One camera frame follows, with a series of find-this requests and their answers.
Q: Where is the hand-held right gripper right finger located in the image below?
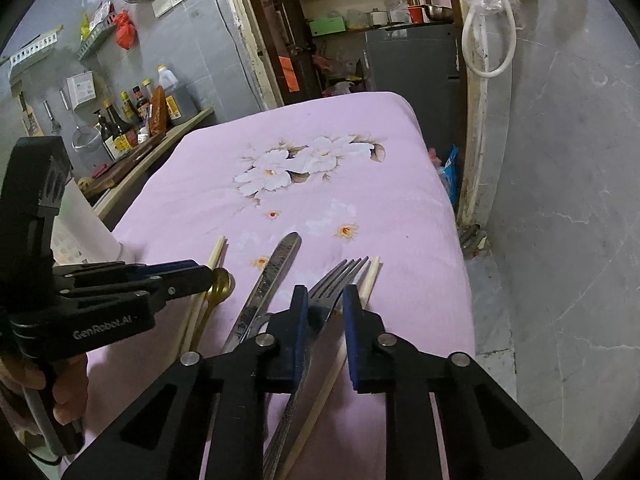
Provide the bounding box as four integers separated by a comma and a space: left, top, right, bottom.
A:
342, 284, 583, 480

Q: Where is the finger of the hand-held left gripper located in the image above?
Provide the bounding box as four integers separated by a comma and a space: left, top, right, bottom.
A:
60, 265, 217, 308
52, 259, 198, 281

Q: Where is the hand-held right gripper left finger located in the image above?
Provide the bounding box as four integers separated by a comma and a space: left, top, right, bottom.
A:
60, 284, 311, 480

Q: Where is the gold spoon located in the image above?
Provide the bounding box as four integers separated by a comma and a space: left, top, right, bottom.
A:
187, 267, 236, 353

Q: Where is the wooden chopstick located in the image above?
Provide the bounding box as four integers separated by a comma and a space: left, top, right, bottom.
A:
277, 256, 382, 478
175, 237, 227, 357

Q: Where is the steel fork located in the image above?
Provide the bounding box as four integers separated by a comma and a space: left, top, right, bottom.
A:
262, 258, 369, 480

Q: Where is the white plastic utensil holder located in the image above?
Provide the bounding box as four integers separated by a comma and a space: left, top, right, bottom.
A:
50, 180, 136, 266

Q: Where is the steel table knife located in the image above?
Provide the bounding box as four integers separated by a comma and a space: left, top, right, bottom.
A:
222, 232, 302, 353

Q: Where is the person's left hand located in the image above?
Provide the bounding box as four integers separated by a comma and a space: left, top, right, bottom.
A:
0, 355, 90, 426

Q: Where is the wooden cutting board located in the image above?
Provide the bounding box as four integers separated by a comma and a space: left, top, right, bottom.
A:
92, 132, 168, 186

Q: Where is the large dark sauce bottle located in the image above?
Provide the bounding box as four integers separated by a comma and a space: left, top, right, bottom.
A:
101, 100, 133, 161

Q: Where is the dark pump bottle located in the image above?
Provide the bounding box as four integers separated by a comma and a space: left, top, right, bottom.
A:
94, 110, 113, 161

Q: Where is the steel mesh strainer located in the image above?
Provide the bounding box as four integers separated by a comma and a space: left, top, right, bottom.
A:
59, 87, 103, 153

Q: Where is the pink floral blanket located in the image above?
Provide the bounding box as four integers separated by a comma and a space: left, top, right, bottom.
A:
87, 91, 476, 480

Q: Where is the orange seasoning packet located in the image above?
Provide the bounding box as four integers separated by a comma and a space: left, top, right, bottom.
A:
148, 85, 169, 136

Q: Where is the yellow cap sauce bottle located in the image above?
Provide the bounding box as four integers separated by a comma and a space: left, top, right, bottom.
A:
119, 91, 141, 133

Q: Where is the large cooking oil jug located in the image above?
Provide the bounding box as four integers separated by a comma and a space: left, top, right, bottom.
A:
156, 64, 200, 127

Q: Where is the steel peeler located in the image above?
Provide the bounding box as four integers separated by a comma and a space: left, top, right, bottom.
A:
42, 99, 62, 133

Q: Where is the blue packet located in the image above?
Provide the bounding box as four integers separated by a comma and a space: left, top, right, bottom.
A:
442, 145, 461, 203

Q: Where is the wooden knife sheath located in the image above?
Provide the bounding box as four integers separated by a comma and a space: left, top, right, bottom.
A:
17, 91, 38, 137

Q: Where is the red plastic bag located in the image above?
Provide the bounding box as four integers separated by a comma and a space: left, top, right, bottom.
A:
114, 10, 138, 51

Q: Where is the red white snack packet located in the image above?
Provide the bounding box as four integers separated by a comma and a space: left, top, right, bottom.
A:
92, 1, 117, 28

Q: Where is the grey refrigerator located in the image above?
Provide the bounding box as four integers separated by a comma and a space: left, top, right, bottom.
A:
364, 25, 463, 156

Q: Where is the green box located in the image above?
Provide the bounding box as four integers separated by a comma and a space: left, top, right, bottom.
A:
308, 16, 347, 37

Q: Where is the steel bowl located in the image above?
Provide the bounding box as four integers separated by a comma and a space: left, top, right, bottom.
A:
420, 4, 455, 23

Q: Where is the white box on wall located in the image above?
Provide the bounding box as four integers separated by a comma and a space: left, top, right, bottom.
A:
66, 71, 97, 110

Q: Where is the metal wall shelf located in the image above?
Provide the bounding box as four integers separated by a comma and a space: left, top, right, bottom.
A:
76, 22, 118, 61

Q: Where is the white plastic wall rack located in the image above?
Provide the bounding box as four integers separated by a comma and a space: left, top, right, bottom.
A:
7, 24, 65, 78

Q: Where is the white hose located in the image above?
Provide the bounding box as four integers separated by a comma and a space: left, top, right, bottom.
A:
461, 0, 518, 81

